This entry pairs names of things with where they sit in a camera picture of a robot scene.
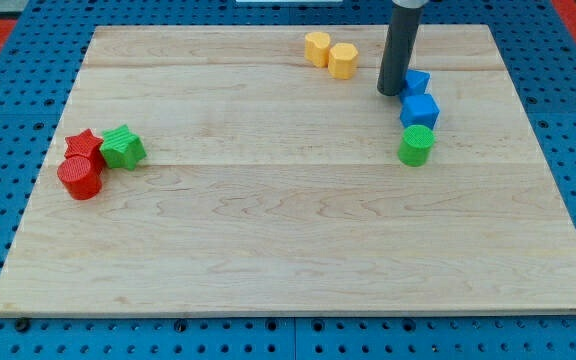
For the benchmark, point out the yellow hexagon block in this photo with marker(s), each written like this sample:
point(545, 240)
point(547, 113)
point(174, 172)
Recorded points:
point(343, 61)

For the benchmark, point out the blue triangle block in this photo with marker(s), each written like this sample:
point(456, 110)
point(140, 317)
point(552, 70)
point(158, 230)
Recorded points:
point(415, 83)

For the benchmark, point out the wooden board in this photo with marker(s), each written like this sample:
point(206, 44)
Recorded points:
point(271, 189)

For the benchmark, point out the green cylinder block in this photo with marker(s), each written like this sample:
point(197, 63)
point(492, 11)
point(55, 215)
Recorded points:
point(416, 144)

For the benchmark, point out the yellow heart block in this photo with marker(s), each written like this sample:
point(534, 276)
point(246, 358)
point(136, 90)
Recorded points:
point(316, 48)

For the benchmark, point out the blue cube block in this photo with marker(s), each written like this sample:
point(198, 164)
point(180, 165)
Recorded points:
point(419, 110)

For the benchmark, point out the green star block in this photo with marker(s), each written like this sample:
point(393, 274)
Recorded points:
point(121, 148)

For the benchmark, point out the gray cylindrical pusher rod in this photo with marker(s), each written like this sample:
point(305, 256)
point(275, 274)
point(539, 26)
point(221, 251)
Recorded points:
point(399, 44)

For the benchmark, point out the red star block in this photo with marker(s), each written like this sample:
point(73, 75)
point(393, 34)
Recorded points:
point(86, 145)

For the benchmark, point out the red cylinder block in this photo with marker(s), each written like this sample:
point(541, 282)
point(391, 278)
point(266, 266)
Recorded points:
point(79, 177)

